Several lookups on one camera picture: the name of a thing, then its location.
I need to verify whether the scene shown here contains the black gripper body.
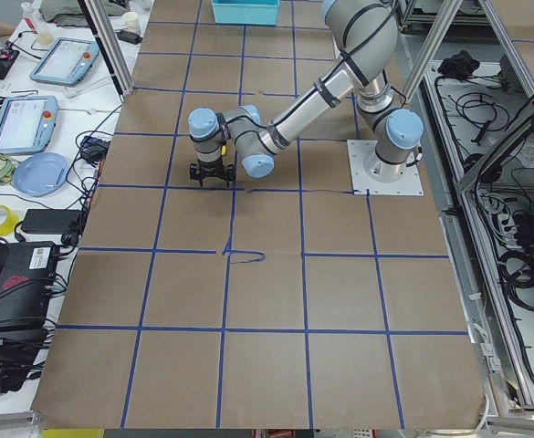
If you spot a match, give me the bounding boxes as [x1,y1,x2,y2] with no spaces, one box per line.
[189,159,236,181]

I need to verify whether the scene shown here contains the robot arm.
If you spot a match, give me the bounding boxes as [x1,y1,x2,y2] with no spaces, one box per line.
[188,1,424,184]

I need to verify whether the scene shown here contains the light blue plastic bin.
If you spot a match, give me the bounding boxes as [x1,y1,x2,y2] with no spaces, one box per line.
[211,0,280,26]

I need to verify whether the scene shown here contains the blue plastic plate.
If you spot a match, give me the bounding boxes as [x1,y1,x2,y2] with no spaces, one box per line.
[12,152,68,197]

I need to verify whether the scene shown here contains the white paper cup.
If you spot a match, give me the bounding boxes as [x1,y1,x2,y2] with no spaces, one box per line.
[122,11,141,35]

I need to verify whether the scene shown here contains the upper teach pendant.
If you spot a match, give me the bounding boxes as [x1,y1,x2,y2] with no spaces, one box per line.
[29,37,99,87]

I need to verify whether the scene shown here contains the teach pendant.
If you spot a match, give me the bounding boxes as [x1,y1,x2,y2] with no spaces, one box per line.
[29,37,99,87]
[0,96,59,155]

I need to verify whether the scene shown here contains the lower teach pendant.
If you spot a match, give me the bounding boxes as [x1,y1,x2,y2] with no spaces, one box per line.
[0,96,59,155]

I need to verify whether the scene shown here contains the black computer box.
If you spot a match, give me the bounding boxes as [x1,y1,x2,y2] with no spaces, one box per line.
[0,241,58,332]

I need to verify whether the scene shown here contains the black cloth bundle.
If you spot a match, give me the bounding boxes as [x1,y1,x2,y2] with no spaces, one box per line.
[437,50,480,80]

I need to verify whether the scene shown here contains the aluminium frame post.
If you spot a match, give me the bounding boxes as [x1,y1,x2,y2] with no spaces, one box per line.
[78,0,133,97]

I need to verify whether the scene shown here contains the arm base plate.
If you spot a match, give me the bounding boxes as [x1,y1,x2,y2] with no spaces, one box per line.
[347,140,424,196]

